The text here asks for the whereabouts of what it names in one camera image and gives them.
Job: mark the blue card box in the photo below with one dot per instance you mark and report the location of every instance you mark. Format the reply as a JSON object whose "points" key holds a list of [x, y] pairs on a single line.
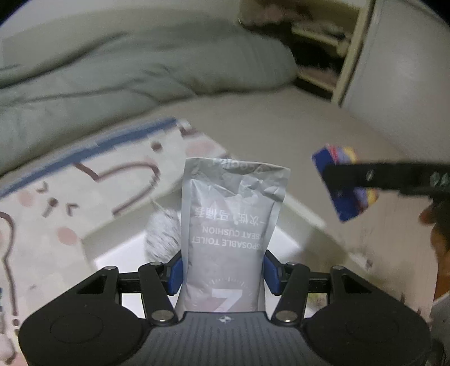
{"points": [[346, 208]]}

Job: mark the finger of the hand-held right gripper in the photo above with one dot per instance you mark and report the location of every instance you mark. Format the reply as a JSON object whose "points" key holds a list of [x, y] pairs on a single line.
{"points": [[358, 177]]}

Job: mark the green quilt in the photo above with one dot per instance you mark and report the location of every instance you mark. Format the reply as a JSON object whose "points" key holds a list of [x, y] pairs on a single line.
{"points": [[105, 88]]}

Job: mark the person's right forearm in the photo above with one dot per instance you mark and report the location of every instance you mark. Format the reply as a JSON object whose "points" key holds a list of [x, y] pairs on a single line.
{"points": [[437, 267]]}

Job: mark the white cardboard box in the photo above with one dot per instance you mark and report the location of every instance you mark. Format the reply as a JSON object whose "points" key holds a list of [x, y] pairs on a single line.
{"points": [[119, 260]]}

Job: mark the grey fluffy ball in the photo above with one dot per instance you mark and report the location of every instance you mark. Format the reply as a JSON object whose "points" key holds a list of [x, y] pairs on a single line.
{"points": [[163, 235]]}

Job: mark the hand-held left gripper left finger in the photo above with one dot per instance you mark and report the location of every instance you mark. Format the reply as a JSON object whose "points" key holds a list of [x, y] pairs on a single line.
{"points": [[174, 274]]}

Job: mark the person's right hand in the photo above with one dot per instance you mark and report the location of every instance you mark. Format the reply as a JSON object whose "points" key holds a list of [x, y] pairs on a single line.
{"points": [[428, 214]]}

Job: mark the wooden shelf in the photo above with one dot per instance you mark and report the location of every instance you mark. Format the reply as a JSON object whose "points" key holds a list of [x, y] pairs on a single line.
{"points": [[351, 59]]}

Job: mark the grey paper packet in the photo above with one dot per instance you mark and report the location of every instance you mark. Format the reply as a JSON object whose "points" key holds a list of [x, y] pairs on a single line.
{"points": [[225, 218]]}

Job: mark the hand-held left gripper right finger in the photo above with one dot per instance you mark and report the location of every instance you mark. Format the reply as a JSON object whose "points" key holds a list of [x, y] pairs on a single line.
{"points": [[271, 272]]}

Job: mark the white ribbed panel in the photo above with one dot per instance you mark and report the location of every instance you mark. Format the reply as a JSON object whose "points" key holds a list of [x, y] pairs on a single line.
{"points": [[404, 70]]}

